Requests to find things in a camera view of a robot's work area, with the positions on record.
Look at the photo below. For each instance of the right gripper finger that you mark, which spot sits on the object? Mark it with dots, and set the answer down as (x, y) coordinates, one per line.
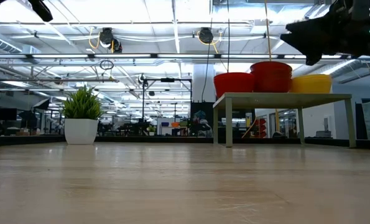
(309, 34)
(315, 56)

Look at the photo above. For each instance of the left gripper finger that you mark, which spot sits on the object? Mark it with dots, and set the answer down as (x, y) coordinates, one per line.
(41, 8)

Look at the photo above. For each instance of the red storage bins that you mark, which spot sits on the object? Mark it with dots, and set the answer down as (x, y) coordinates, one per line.
(260, 128)

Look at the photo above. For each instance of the green plant in white pot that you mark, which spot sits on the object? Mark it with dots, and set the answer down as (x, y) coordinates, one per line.
(80, 130)

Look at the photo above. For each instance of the orange bin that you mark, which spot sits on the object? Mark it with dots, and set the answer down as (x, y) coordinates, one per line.
(175, 124)

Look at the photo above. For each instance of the small background potted plant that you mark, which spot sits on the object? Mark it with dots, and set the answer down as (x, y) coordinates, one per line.
(151, 129)

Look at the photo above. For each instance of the blue bin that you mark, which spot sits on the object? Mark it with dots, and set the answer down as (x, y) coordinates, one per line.
(165, 124)

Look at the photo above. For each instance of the black gantry frame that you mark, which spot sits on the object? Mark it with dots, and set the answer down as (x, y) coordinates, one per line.
(168, 79)

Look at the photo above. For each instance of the black aluminium table frame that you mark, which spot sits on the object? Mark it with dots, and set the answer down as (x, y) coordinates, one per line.
(125, 140)

